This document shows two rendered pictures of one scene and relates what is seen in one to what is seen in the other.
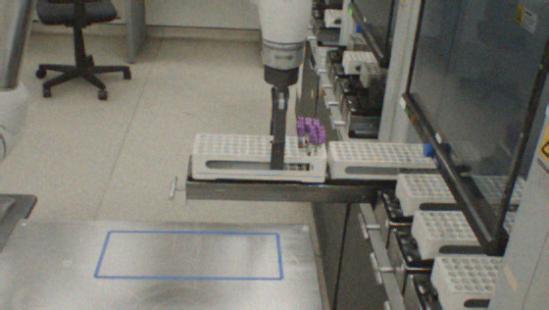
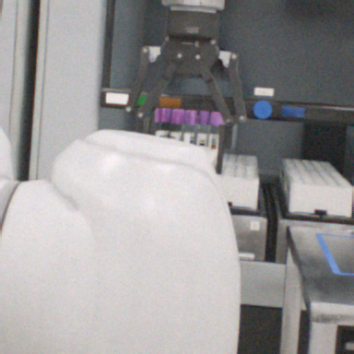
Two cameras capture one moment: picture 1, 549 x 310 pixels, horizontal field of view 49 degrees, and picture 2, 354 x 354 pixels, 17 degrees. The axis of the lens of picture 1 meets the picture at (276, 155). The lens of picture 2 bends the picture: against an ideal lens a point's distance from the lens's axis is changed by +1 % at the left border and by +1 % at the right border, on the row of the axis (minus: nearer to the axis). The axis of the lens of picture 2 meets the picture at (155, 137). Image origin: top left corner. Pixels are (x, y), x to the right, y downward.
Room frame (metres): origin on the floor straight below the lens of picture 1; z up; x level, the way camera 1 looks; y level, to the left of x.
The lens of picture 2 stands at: (0.98, 1.64, 1.02)
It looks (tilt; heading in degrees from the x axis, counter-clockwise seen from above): 3 degrees down; 279
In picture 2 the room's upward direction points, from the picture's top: 4 degrees clockwise
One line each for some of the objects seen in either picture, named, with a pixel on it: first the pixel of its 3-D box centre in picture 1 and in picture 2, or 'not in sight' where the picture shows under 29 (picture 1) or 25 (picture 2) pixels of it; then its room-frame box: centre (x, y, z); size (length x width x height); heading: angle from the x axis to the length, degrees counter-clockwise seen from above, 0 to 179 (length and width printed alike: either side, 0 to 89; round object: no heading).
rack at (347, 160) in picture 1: (388, 163); not in sight; (1.31, -0.28, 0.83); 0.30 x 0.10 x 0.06; 95
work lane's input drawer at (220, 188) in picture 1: (315, 180); not in sight; (1.30, -0.10, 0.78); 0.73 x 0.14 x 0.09; 95
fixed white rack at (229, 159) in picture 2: not in sight; (230, 173); (1.19, -0.75, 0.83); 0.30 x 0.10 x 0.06; 95
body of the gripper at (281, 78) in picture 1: (280, 83); (190, 43); (1.20, 0.00, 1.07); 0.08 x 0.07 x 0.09; 4
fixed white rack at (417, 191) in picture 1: (464, 197); (228, 187); (1.17, -0.44, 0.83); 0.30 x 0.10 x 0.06; 95
